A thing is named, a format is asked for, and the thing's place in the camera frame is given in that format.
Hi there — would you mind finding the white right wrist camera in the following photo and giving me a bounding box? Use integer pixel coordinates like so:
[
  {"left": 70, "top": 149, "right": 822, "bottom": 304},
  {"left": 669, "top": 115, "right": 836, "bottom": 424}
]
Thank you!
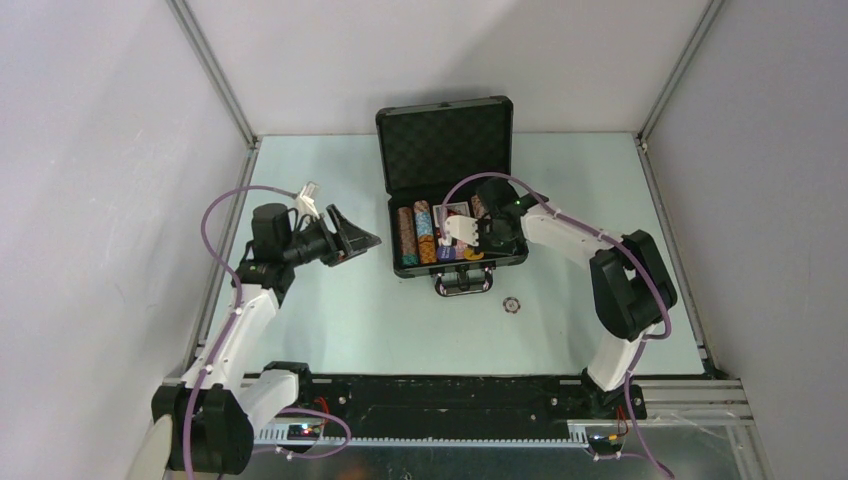
[{"left": 441, "top": 215, "right": 479, "bottom": 247}]

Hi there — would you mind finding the poker chip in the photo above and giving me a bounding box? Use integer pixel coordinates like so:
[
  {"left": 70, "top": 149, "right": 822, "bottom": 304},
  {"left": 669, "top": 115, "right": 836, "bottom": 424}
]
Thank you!
[{"left": 502, "top": 296, "right": 522, "bottom": 314}]

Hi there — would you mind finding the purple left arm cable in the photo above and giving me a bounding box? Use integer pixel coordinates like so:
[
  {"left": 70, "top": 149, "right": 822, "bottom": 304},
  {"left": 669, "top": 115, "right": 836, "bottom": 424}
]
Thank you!
[{"left": 178, "top": 185, "right": 352, "bottom": 480}]

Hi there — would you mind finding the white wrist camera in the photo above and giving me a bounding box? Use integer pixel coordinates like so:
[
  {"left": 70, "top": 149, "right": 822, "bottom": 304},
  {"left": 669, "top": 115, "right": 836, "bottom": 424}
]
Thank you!
[
  {"left": 294, "top": 181, "right": 321, "bottom": 219},
  {"left": 441, "top": 215, "right": 479, "bottom": 247}
]

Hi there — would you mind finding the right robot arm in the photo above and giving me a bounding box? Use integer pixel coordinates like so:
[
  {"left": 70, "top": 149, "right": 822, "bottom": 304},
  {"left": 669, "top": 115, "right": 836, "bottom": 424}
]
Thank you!
[{"left": 476, "top": 172, "right": 678, "bottom": 391}]

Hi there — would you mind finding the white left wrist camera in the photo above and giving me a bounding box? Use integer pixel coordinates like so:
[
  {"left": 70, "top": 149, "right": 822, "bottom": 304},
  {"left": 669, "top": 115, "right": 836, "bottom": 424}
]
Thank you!
[{"left": 294, "top": 181, "right": 321, "bottom": 219}]

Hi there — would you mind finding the blue playing card deck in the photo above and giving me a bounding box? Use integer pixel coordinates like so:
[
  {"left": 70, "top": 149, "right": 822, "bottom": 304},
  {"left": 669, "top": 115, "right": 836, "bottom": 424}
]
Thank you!
[{"left": 432, "top": 203, "right": 451, "bottom": 224}]

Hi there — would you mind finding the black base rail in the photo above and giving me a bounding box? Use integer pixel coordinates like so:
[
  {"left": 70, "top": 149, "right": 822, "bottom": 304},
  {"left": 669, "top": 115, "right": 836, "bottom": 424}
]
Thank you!
[{"left": 266, "top": 361, "right": 647, "bottom": 442}]

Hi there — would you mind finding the orange blue chip stack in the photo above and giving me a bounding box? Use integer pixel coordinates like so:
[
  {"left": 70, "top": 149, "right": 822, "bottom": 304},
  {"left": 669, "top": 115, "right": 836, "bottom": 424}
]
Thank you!
[{"left": 413, "top": 200, "right": 437, "bottom": 265}]

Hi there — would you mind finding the black poker set case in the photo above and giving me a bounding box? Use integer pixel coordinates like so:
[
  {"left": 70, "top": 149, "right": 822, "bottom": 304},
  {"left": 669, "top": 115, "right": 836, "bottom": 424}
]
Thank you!
[{"left": 375, "top": 96, "right": 528, "bottom": 297}]

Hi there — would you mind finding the brown teal chip stack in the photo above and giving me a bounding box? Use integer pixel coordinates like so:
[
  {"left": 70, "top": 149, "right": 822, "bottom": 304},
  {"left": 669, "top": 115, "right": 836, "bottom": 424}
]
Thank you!
[{"left": 397, "top": 207, "right": 419, "bottom": 267}]

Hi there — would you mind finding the blue small blind button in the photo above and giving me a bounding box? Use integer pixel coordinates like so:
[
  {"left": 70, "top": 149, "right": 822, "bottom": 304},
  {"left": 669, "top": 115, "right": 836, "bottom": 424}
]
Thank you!
[{"left": 436, "top": 245, "right": 456, "bottom": 262}]

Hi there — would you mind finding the yellow round button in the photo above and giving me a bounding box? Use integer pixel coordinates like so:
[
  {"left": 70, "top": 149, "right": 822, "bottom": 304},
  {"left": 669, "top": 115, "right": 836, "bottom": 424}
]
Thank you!
[{"left": 463, "top": 248, "right": 484, "bottom": 261}]

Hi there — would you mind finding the pink brown chip stack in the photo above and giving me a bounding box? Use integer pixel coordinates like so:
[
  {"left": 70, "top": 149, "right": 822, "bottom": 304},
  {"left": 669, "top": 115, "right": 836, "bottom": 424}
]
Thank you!
[{"left": 470, "top": 195, "right": 488, "bottom": 219}]

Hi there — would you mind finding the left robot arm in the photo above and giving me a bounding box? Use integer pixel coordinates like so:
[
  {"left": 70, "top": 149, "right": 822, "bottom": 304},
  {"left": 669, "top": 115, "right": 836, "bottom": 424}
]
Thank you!
[{"left": 127, "top": 203, "right": 381, "bottom": 479}]

